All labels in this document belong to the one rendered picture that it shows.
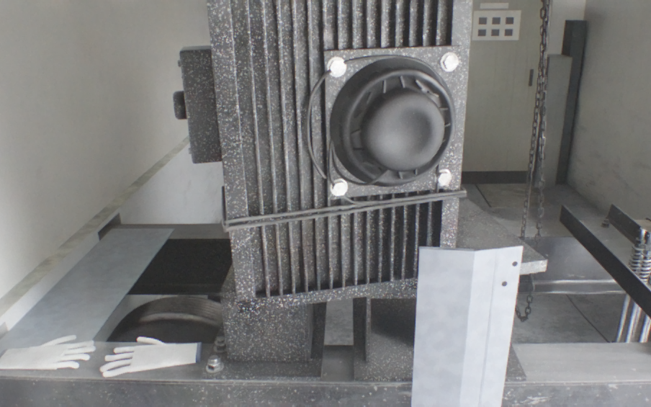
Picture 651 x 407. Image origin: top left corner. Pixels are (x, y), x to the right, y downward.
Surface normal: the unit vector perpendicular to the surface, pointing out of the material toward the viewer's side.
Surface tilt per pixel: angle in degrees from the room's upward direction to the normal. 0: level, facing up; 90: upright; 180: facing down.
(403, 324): 0
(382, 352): 0
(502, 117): 90
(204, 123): 90
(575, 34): 90
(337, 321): 0
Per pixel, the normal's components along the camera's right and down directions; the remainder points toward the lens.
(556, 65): -0.04, 0.36
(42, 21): 1.00, -0.01
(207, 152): 0.20, 0.36
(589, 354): -0.03, -0.93
